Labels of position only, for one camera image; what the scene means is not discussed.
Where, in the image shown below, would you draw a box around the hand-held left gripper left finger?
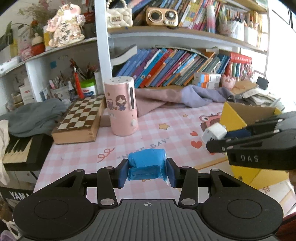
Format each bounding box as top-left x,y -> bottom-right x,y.
54,159 -> 129,207

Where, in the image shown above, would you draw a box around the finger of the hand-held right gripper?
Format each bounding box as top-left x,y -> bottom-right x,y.
226,113 -> 285,139
206,130 -> 281,154

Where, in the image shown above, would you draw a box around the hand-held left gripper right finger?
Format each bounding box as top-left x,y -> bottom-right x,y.
166,158 -> 244,207

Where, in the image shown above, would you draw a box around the yellow cardboard box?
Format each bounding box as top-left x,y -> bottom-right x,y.
218,101 -> 296,191

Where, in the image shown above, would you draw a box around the white charger plug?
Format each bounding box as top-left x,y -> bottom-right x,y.
202,123 -> 228,145

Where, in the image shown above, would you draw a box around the blue pack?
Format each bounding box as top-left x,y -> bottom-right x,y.
127,148 -> 167,186

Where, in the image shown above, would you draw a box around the pink checked tablecloth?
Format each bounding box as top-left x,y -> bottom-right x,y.
33,102 -> 296,209

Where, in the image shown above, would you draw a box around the pile of papers and booklets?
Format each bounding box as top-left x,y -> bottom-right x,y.
231,80 -> 286,112

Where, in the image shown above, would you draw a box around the lavender cloth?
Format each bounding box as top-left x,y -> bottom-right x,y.
180,85 -> 237,109

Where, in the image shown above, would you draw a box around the pink pig toy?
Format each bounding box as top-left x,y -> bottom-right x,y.
221,75 -> 236,90

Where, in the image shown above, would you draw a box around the black phone stand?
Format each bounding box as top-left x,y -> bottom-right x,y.
256,76 -> 269,90

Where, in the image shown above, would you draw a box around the orange blue white box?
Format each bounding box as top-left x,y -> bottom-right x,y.
194,72 -> 221,83
192,80 -> 220,89

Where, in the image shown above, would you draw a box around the acrylic character standees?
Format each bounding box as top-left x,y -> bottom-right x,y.
240,65 -> 255,81

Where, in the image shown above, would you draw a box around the set of thick hardcover books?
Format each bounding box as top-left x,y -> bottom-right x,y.
225,61 -> 246,78

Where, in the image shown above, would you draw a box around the wooden chess box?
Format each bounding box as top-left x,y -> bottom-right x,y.
51,95 -> 106,145

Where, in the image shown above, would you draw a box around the mauve pink cloth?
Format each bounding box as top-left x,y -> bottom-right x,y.
135,87 -> 193,118

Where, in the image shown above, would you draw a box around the red thick book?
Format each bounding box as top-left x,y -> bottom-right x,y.
230,52 -> 253,65

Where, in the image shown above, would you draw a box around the black piano keyboard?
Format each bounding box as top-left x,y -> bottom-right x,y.
0,134 -> 53,172

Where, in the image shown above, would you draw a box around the green lid jar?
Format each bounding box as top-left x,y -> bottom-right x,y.
80,79 -> 98,97

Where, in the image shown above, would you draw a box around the row of colourful children's books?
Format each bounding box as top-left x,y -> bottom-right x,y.
116,47 -> 231,89

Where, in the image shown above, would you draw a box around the white pen holder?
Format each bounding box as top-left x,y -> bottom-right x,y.
244,25 -> 258,47

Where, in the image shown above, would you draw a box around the cup of brushes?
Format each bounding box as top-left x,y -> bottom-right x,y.
49,76 -> 70,99

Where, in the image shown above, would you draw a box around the clear pen holder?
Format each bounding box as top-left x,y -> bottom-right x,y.
217,14 -> 245,39

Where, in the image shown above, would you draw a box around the row of yellow books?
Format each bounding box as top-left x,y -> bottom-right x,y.
253,10 -> 267,50

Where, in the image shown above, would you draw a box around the grey cloth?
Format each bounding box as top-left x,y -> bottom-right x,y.
0,101 -> 68,138

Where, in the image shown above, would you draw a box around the pastel gradient bottle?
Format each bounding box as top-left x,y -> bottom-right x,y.
207,5 -> 217,33

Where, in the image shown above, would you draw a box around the thick white book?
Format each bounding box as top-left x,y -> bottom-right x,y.
110,45 -> 137,65

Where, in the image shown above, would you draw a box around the cream garment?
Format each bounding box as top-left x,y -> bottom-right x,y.
0,119 -> 11,186

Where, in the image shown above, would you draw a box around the white box with red label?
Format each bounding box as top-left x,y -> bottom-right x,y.
19,85 -> 37,105

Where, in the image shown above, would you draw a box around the white shelf unit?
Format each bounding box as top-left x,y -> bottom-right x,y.
0,0 -> 271,103

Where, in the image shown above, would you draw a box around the row of upright paperback books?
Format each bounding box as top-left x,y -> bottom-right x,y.
128,0 -> 223,30

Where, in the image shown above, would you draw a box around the wooden retro radio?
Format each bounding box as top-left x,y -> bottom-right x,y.
146,7 -> 179,27

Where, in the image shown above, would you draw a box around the white quilted handbag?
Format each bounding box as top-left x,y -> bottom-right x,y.
106,0 -> 134,28

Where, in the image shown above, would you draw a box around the pink floral doll figure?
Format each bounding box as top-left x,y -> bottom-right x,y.
46,3 -> 86,47

